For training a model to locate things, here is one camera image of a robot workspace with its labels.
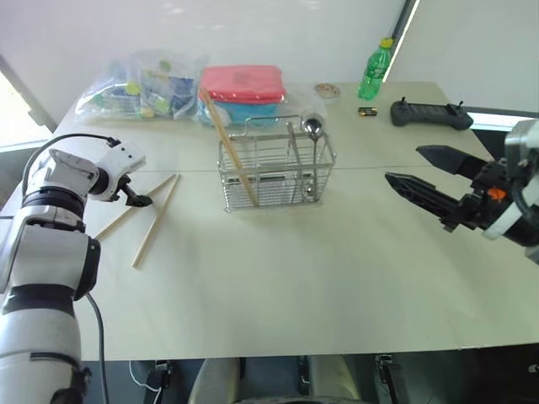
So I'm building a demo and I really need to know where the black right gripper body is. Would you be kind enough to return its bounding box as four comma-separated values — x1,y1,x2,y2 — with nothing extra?
440,157,518,234

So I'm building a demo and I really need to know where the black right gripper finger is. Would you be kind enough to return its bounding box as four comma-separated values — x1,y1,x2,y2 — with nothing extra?
415,144,486,180
384,171,465,225

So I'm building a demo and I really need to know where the wooden chopstick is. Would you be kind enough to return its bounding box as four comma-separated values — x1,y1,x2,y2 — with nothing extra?
93,173,179,242
131,173,182,269
203,88,259,208
199,87,255,208

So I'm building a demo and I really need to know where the metal spoon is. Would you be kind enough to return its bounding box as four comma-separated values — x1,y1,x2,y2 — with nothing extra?
301,118,324,200

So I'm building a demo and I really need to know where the dark grey remote controller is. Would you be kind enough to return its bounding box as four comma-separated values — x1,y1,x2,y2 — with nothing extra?
389,97,475,131

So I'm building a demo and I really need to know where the clear bag of packets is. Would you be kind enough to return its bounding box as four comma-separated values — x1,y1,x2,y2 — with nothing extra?
74,49,210,124

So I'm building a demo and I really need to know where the green plastic bottle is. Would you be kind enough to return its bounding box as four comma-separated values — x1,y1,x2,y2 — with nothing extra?
357,36,395,102

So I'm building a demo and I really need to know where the black window pole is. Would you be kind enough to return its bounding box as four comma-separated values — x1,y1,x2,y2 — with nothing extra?
390,0,419,83

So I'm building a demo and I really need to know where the blue plastic box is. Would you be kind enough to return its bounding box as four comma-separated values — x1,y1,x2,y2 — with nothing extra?
196,98,282,128

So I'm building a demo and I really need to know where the red lidded box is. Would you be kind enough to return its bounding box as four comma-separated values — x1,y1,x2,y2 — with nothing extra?
198,64,288,107

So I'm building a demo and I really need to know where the black table clamp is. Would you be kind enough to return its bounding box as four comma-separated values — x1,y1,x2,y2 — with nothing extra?
375,354,402,395
296,355,312,396
152,359,174,391

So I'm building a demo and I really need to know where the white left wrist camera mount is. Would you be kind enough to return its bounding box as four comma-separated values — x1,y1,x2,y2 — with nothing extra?
88,141,147,202

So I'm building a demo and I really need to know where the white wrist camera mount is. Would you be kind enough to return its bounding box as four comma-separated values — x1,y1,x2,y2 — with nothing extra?
483,119,539,242
88,141,147,202

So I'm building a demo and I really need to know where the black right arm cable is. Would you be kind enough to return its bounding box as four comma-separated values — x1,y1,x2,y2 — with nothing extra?
514,175,539,221

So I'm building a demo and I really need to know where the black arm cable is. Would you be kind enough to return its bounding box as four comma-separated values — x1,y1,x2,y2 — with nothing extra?
514,175,539,221
21,133,123,199

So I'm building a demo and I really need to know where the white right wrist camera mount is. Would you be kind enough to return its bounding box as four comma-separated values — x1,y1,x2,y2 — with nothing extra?
483,119,539,242

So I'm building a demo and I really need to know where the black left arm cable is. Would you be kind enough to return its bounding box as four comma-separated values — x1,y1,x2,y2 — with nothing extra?
21,133,123,199

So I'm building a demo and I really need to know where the metal wire basket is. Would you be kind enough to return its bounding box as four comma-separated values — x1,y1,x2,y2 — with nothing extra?
217,114,339,214

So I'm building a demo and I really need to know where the white cable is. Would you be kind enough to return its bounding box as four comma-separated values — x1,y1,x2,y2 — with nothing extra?
127,359,163,404

